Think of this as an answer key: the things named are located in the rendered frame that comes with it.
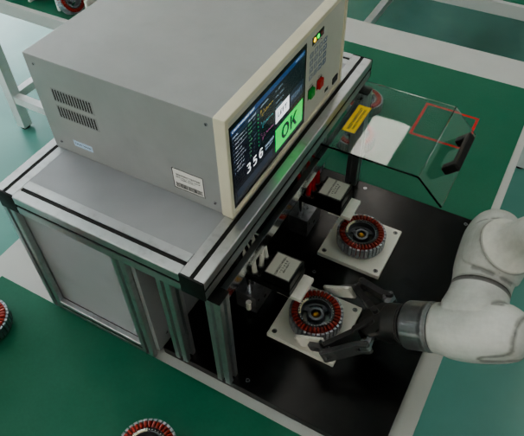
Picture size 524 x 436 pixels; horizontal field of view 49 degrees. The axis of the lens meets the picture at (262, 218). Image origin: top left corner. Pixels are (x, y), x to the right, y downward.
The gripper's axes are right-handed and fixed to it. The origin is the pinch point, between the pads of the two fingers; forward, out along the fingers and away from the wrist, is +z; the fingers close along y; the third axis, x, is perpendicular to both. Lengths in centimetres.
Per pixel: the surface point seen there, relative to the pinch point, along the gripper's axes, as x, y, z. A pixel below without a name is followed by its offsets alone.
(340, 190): 13.4, 24.1, -0.3
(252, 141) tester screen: 43.3, -1.2, -9.9
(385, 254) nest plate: -5.0, 23.2, -4.5
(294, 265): 13.2, 1.2, -0.7
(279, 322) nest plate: 1.4, -4.0, 6.6
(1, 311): 28, -30, 53
